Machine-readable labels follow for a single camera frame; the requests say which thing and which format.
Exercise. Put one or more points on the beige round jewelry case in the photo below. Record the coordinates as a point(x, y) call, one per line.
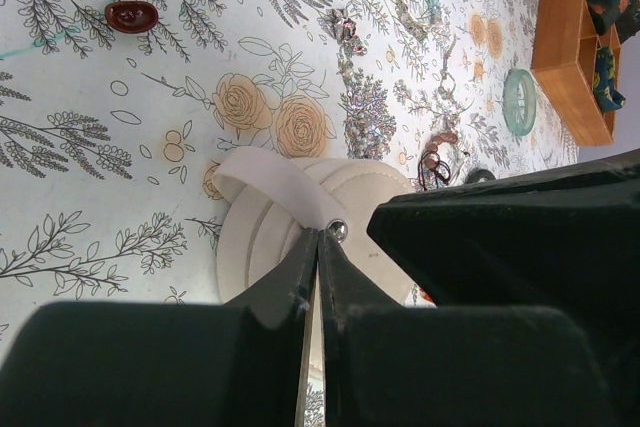
point(273, 199)

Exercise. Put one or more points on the floral patterned table mat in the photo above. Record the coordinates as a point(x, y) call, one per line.
point(109, 140)

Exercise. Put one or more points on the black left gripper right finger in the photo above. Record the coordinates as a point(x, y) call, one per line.
point(390, 365)

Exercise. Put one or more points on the dark red bead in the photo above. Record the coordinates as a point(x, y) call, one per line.
point(131, 17)

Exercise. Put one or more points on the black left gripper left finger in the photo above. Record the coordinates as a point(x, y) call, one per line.
point(241, 363)

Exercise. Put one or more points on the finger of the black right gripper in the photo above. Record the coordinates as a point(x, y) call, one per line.
point(566, 238)

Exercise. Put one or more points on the pearl cluster brooch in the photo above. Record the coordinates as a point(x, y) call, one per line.
point(368, 125)

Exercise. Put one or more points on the black flower yellow green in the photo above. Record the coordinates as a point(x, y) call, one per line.
point(607, 97)

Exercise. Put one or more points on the small silver earring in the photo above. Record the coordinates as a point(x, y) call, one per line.
point(343, 30)

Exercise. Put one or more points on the wooden compartment tray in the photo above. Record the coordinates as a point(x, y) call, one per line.
point(563, 63)

